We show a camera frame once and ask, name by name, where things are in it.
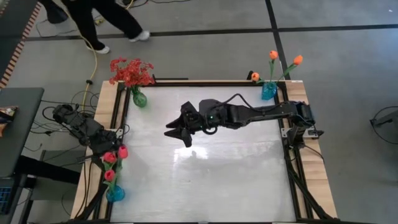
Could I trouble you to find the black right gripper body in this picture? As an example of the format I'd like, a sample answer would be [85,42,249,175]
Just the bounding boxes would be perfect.
[181,99,233,133]

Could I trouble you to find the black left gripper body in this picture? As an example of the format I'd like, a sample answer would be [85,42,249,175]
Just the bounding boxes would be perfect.
[90,129,123,156]

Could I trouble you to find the red artificial tulip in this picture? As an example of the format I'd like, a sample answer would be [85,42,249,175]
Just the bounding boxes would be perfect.
[104,169,118,191]
[115,145,129,187]
[102,151,121,190]

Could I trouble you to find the orange artificial tulip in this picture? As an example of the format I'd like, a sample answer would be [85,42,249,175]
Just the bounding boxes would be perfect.
[269,50,279,84]
[275,54,304,85]
[251,72,265,85]

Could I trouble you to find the green glass vase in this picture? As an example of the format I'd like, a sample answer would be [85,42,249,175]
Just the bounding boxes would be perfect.
[132,86,149,109]

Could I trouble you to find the blue textured glass vase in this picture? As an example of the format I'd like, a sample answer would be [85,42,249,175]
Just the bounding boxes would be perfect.
[261,81,277,101]
[105,184,126,203]

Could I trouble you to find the black side desk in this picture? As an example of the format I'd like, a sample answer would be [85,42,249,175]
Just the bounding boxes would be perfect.
[0,88,44,179]

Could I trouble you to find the colourful snack bag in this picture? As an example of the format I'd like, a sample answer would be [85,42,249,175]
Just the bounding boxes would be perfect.
[0,105,19,138]

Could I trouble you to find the backlit black keyboard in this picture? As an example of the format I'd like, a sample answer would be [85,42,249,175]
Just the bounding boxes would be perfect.
[0,185,15,215]

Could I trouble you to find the person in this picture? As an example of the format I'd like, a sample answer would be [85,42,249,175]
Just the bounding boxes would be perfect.
[58,0,150,55]

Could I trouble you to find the black cone-shaped stand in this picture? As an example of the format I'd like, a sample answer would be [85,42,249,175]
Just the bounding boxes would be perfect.
[39,0,68,25]

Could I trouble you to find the black mat orange striped edge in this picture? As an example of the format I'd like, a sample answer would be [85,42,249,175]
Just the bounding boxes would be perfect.
[0,0,43,89]

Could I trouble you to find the black floor stand base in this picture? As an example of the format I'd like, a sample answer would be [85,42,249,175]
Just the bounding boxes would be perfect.
[369,105,398,159]

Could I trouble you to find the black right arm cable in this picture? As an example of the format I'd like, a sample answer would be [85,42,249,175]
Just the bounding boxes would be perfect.
[223,93,282,113]

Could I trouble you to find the black aluminium table frame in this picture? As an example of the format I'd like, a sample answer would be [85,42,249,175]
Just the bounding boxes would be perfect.
[70,77,338,224]

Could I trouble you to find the yellow cable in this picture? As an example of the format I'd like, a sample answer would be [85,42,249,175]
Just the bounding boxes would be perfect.
[79,34,100,111]

